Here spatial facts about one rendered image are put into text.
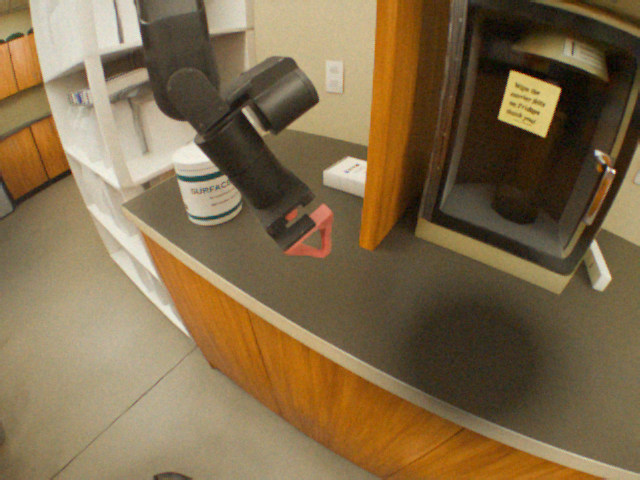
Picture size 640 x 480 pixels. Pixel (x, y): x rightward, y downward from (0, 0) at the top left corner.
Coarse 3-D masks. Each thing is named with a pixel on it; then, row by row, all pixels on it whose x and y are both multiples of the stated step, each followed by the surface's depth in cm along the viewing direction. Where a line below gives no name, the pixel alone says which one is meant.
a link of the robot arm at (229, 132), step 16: (240, 112) 26; (256, 112) 26; (224, 128) 25; (240, 128) 26; (208, 144) 25; (224, 144) 25; (240, 144) 26; (256, 144) 28; (224, 160) 27; (240, 160) 27
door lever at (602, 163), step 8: (600, 160) 28; (608, 160) 27; (600, 168) 29; (608, 168) 25; (600, 176) 27; (608, 176) 25; (600, 184) 27; (608, 184) 26; (600, 192) 27; (592, 200) 29; (600, 200) 28; (592, 208) 29; (584, 216) 30; (592, 216) 29
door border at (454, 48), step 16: (464, 0) 29; (464, 16) 30; (464, 32) 32; (448, 48) 34; (448, 80) 37; (448, 96) 38; (448, 112) 40; (448, 128) 41; (432, 144) 44; (432, 176) 47; (432, 192) 49; (432, 208) 50
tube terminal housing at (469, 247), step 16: (544, 0) 23; (560, 0) 22; (576, 0) 20; (592, 16) 20; (608, 16) 19; (432, 224) 53; (432, 240) 55; (448, 240) 53; (464, 240) 51; (480, 256) 50; (496, 256) 48; (512, 256) 46; (512, 272) 48; (528, 272) 46; (544, 272) 43; (544, 288) 45; (560, 288) 43
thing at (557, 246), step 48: (480, 0) 28; (528, 0) 24; (480, 48) 32; (528, 48) 28; (576, 48) 23; (624, 48) 19; (480, 96) 36; (576, 96) 27; (624, 96) 22; (480, 144) 39; (528, 144) 35; (576, 144) 30; (624, 144) 25; (480, 192) 43; (528, 192) 38; (576, 192) 33; (480, 240) 48; (528, 240) 42; (576, 240) 36
